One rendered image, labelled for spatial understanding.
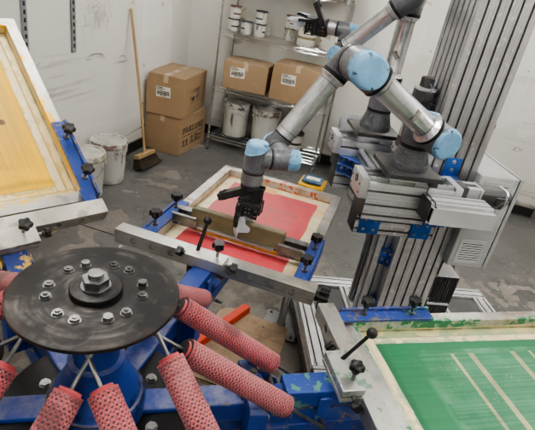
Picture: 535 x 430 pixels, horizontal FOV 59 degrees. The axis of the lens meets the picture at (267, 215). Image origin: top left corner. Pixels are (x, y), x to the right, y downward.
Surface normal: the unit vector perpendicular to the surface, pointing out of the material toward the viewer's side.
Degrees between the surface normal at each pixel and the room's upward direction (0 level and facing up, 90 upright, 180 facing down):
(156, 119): 89
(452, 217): 90
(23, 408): 0
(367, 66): 86
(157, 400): 0
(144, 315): 0
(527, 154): 90
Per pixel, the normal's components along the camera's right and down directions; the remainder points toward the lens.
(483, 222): 0.07, 0.48
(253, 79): -0.18, 0.44
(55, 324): 0.16, -0.87
